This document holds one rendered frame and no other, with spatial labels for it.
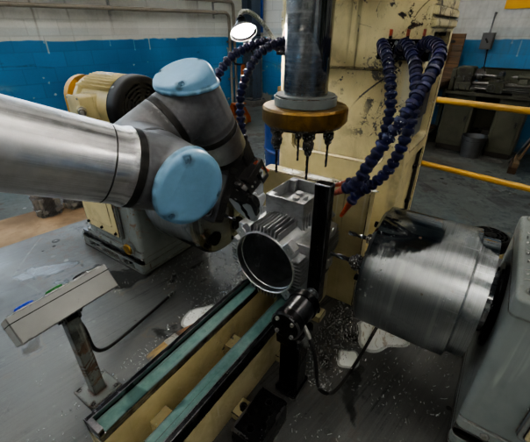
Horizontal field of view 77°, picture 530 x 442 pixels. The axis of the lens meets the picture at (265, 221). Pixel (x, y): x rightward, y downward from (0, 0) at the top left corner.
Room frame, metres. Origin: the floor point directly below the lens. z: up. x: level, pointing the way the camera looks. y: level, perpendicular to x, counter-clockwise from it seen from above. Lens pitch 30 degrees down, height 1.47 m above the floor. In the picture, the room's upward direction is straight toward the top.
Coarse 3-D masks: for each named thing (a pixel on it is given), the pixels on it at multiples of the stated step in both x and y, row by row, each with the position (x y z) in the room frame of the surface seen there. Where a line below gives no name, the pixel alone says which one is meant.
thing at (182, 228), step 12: (228, 204) 0.83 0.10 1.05; (156, 216) 0.79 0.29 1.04; (240, 216) 0.87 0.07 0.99; (156, 228) 0.82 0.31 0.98; (168, 228) 0.77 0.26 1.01; (180, 228) 0.74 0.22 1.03; (192, 228) 0.72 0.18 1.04; (204, 228) 0.75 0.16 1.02; (216, 228) 0.78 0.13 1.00; (228, 228) 0.82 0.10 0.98; (180, 240) 0.80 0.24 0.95; (192, 240) 0.73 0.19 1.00; (204, 240) 0.75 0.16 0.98; (216, 240) 0.77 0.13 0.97; (228, 240) 0.83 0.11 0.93
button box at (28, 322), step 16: (96, 272) 0.49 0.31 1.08; (64, 288) 0.45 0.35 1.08; (80, 288) 0.46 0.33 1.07; (96, 288) 0.47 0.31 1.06; (112, 288) 0.49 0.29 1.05; (32, 304) 0.40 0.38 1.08; (48, 304) 0.41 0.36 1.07; (64, 304) 0.43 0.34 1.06; (80, 304) 0.44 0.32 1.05; (16, 320) 0.38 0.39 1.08; (32, 320) 0.39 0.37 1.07; (48, 320) 0.40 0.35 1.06; (16, 336) 0.36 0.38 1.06; (32, 336) 0.37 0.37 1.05
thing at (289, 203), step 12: (288, 180) 0.78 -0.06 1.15; (300, 180) 0.78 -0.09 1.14; (276, 192) 0.71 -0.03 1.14; (288, 192) 0.77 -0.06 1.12; (300, 192) 0.73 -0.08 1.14; (312, 192) 0.76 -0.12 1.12; (276, 204) 0.68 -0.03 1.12; (288, 204) 0.67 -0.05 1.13; (300, 204) 0.65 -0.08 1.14; (312, 204) 0.68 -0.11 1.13; (288, 216) 0.67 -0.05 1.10; (300, 216) 0.65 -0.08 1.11; (300, 228) 0.65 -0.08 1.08
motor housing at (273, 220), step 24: (264, 216) 0.67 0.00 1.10; (240, 240) 0.65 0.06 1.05; (264, 240) 0.73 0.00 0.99; (288, 240) 0.60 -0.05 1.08; (336, 240) 0.70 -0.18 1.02; (240, 264) 0.65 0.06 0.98; (264, 264) 0.68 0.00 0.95; (288, 264) 0.70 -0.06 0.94; (264, 288) 0.61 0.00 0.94; (288, 288) 0.57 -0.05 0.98
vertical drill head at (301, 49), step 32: (288, 0) 0.72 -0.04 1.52; (320, 0) 0.69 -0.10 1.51; (288, 32) 0.71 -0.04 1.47; (320, 32) 0.69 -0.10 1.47; (288, 64) 0.71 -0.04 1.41; (320, 64) 0.69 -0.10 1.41; (288, 96) 0.69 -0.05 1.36; (320, 96) 0.69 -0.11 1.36; (288, 128) 0.65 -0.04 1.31; (320, 128) 0.64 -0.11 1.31
